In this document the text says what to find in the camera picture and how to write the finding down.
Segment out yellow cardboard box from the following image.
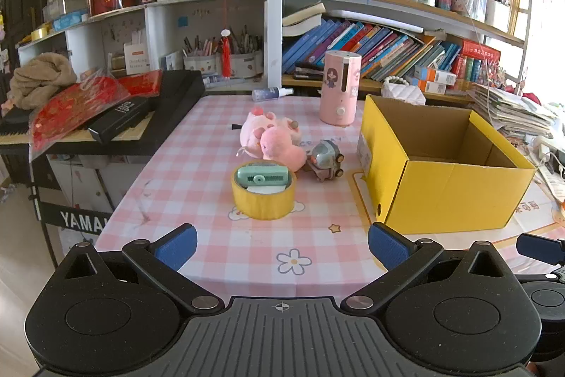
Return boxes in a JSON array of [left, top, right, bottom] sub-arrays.
[[356, 94, 537, 236]]

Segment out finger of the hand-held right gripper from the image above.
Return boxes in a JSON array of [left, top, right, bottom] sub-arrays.
[[516, 233, 565, 265]]

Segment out white bookshelf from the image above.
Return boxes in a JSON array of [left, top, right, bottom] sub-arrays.
[[17, 0, 535, 95]]

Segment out white power strip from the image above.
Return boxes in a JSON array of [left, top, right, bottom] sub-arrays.
[[531, 136, 565, 166]]

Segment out mint green correction tape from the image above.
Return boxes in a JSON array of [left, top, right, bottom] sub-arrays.
[[234, 164, 292, 188]]

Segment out black electric keyboard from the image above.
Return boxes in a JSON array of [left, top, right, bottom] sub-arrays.
[[0, 70, 206, 157]]

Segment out long black box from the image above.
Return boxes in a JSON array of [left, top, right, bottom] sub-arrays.
[[87, 96, 153, 145]]

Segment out grey robot toy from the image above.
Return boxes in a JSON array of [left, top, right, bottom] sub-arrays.
[[306, 139, 345, 182]]

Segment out light pink plush toy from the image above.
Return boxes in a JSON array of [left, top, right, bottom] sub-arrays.
[[239, 106, 302, 159]]

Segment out orange and white boxes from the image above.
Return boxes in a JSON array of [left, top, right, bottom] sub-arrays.
[[414, 65, 458, 95]]

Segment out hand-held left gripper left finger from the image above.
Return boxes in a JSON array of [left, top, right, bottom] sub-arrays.
[[55, 223, 226, 315]]

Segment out yellow tape roll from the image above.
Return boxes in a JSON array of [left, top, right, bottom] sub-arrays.
[[231, 167, 297, 221]]

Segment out white quilted purse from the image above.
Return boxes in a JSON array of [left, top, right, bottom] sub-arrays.
[[381, 76, 427, 106]]

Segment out white desk organizer cups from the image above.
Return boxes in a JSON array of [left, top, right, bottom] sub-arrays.
[[484, 0, 511, 34]]

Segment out salmon pink plush toy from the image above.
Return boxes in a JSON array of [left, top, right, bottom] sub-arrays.
[[258, 125, 308, 174]]

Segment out white card box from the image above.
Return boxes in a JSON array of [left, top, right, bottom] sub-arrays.
[[123, 41, 149, 76]]

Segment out red tassel ornament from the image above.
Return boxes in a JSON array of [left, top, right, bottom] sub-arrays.
[[219, 28, 234, 78]]

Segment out black keyboard stand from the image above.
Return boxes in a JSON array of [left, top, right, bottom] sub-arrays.
[[31, 156, 115, 267]]

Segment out pink checkered tablecloth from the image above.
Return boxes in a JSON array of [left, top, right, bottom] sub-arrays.
[[94, 94, 565, 295]]

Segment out long row of blue books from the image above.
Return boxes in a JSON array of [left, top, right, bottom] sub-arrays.
[[282, 18, 462, 82]]

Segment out white pen holder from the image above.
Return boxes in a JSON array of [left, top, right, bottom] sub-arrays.
[[232, 49, 264, 78], [183, 52, 217, 73]]

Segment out small spray bottle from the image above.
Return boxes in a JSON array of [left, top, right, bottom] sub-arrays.
[[251, 87, 295, 102]]

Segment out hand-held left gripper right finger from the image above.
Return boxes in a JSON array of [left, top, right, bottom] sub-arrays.
[[340, 222, 515, 314]]

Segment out pink humidifier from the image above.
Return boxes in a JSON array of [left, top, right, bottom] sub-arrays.
[[319, 49, 362, 126]]

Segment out large red patterned packet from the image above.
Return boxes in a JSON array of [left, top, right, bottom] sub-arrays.
[[28, 76, 132, 153]]

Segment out small white tube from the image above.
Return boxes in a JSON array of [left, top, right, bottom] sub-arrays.
[[200, 74, 231, 89]]

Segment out beige cloth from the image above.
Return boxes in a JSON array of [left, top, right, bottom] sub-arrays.
[[9, 52, 78, 111]]

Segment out stacked thick books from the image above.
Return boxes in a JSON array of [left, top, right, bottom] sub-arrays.
[[282, 1, 327, 37]]

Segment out small red patterned packet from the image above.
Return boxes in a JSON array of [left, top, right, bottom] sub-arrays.
[[117, 70, 164, 98]]

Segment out stack of papers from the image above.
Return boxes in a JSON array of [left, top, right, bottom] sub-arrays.
[[467, 84, 558, 138]]

